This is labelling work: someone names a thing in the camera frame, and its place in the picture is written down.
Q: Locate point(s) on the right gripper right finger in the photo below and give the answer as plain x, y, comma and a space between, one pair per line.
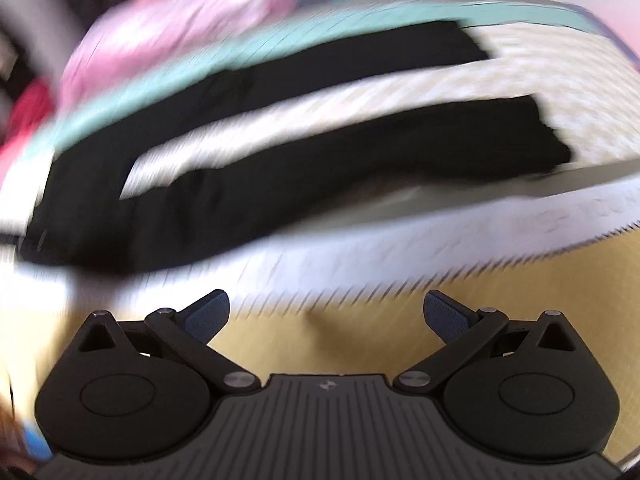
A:
465, 334

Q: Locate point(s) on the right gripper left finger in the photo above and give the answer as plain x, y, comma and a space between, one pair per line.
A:
187, 333

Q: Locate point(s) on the patterned quilt bedspread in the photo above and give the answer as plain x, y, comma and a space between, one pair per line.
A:
339, 289

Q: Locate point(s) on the black pants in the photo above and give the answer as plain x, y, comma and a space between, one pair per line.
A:
85, 219

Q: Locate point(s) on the pink floral pillow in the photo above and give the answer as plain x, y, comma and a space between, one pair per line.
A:
137, 35

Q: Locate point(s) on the red knitted blanket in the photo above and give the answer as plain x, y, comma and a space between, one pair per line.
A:
32, 108

